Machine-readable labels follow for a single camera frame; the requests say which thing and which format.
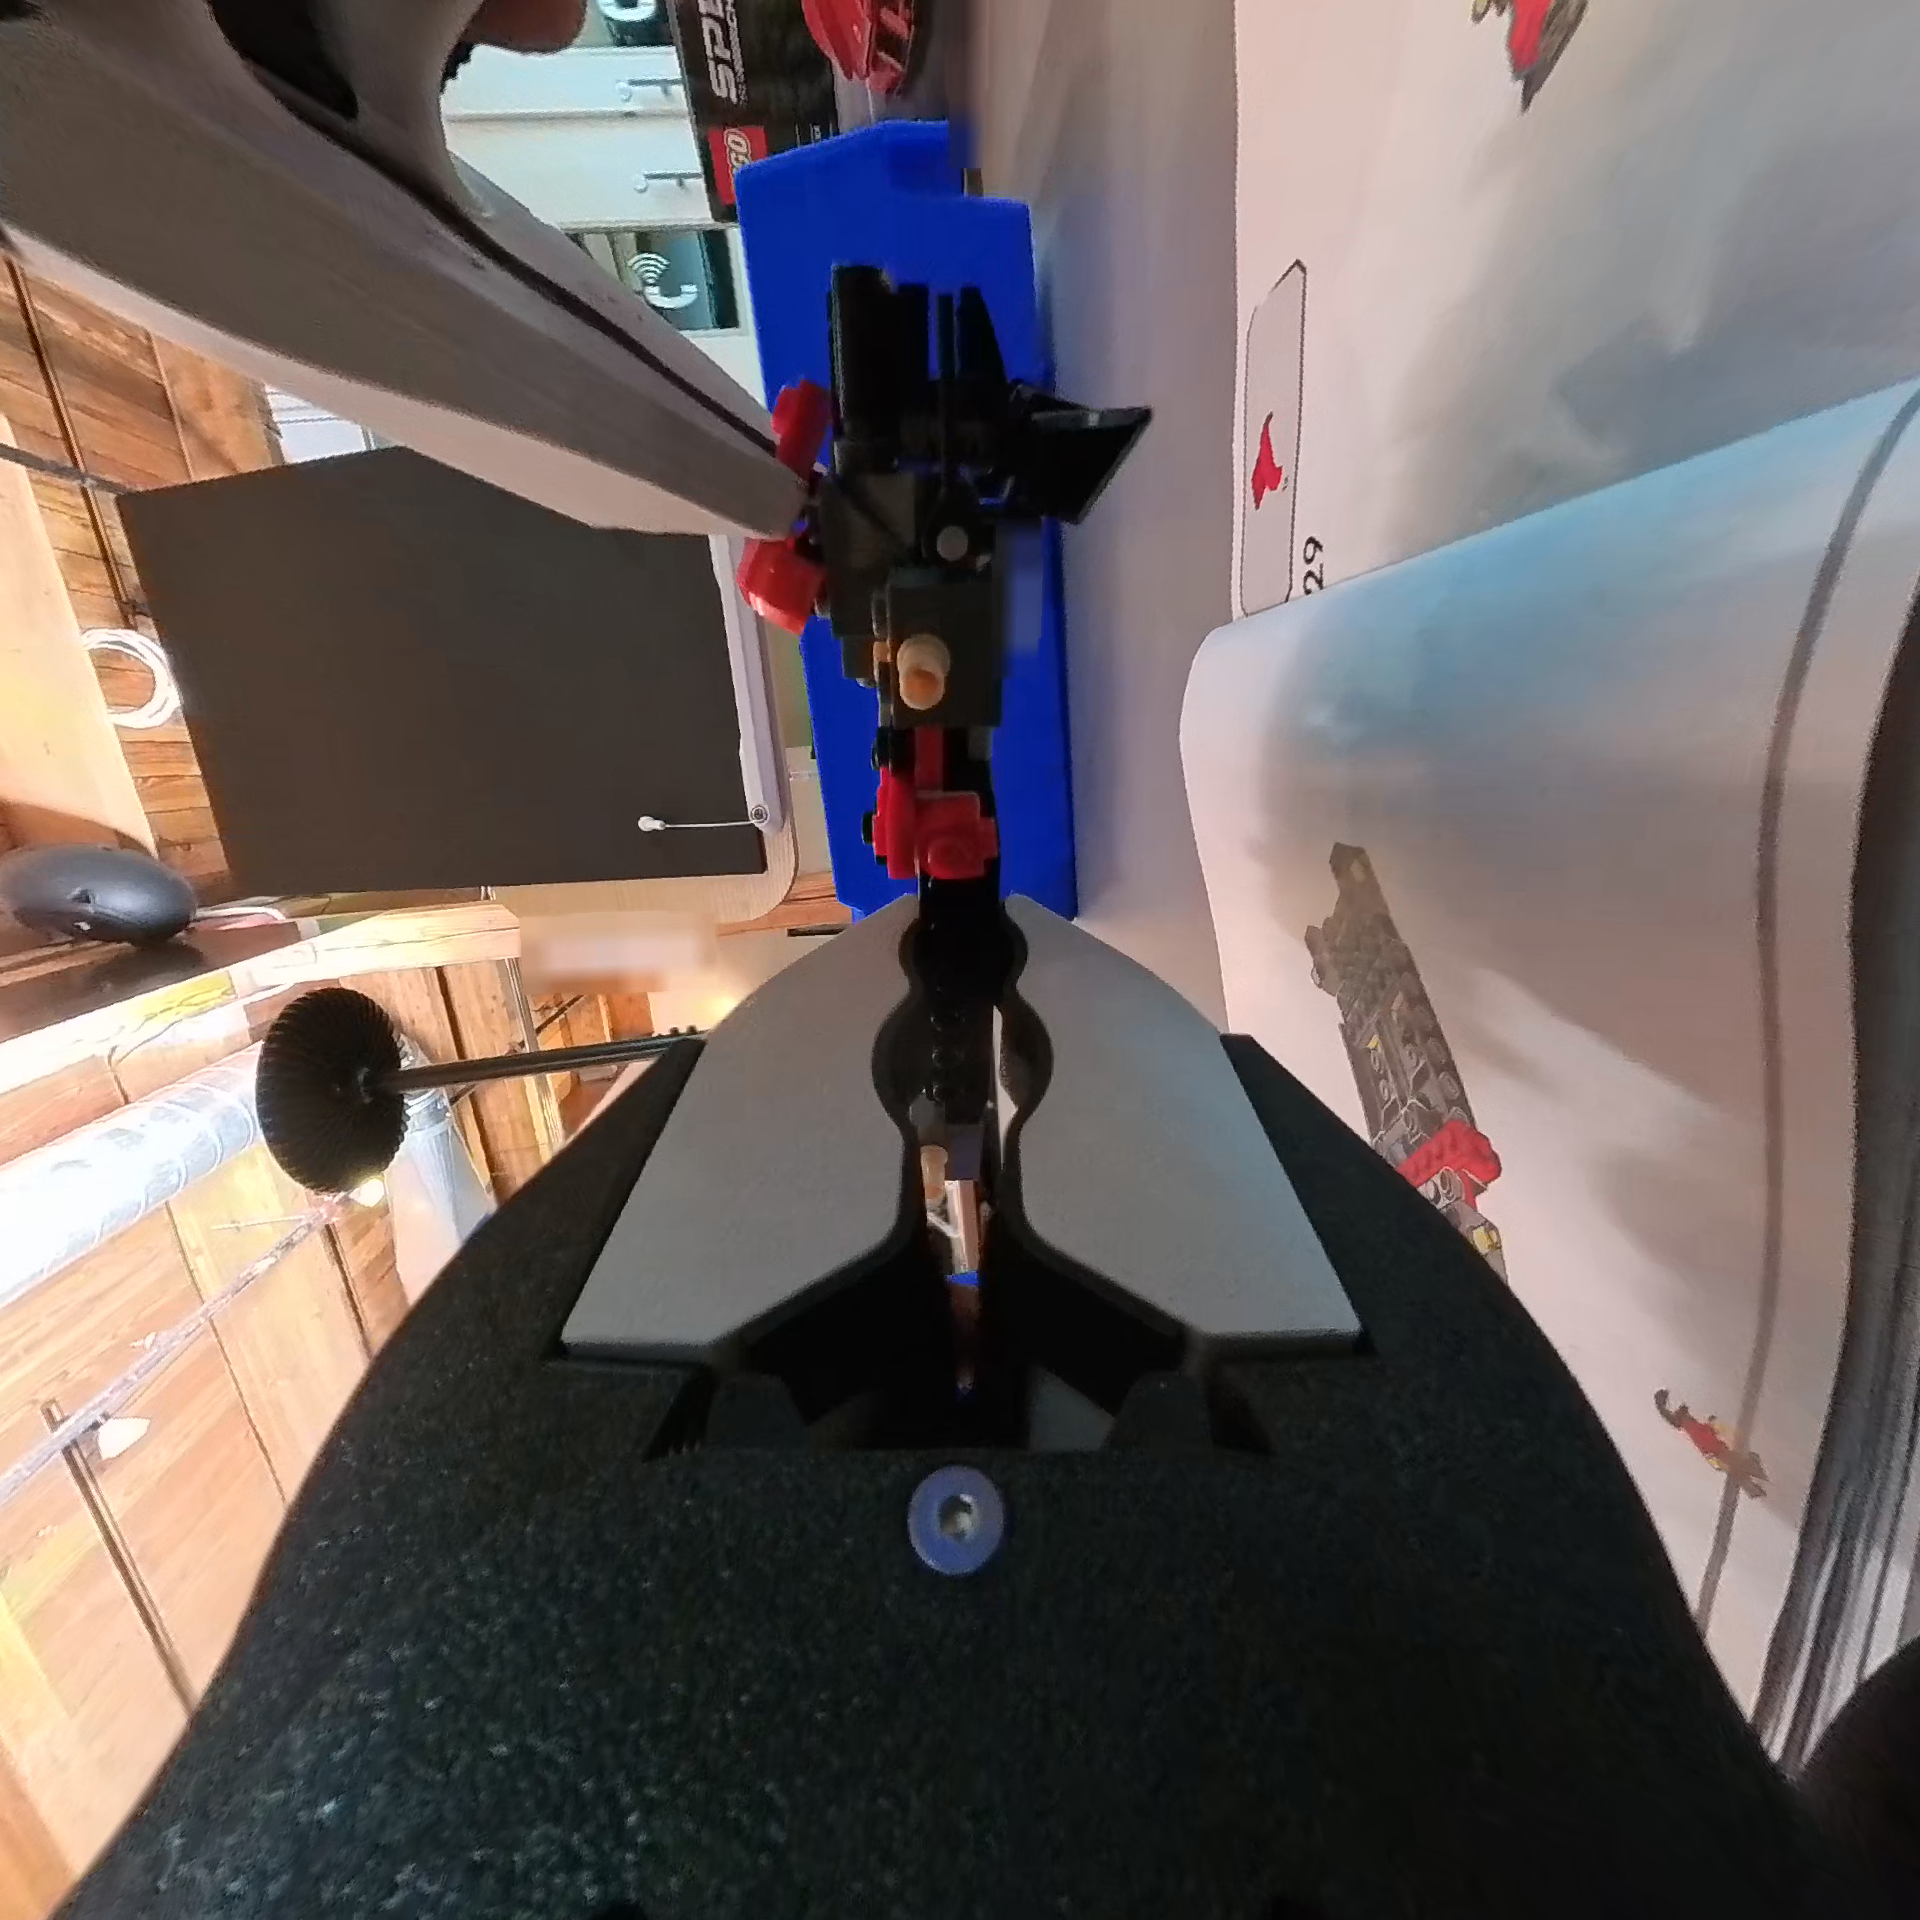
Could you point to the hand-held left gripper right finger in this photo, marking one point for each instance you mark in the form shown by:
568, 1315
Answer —
1185, 1185

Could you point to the black lego set box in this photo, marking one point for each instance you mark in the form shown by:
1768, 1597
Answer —
780, 89

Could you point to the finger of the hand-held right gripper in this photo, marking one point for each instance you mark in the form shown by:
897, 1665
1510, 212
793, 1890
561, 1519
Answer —
598, 269
299, 253

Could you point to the black floor lamp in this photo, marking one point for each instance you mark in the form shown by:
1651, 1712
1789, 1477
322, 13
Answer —
322, 1088

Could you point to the blue bin with black divider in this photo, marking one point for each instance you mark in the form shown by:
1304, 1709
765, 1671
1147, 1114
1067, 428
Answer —
1036, 720

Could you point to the white instruction booklet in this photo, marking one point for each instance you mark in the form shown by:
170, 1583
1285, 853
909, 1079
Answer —
1576, 751

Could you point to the red t-shaped lego piece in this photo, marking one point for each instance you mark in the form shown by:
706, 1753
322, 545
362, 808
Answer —
780, 579

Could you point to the black board on wooden stand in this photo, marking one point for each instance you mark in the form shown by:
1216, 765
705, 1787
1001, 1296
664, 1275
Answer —
450, 674

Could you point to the black dome device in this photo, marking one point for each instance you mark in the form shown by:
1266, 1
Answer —
99, 901

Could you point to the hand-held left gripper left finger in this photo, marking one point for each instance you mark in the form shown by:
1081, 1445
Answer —
750, 1170

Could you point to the person's black clothing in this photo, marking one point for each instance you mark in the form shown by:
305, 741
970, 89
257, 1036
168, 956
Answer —
1875, 1828

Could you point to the lego car chassis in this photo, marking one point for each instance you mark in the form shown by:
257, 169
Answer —
937, 628

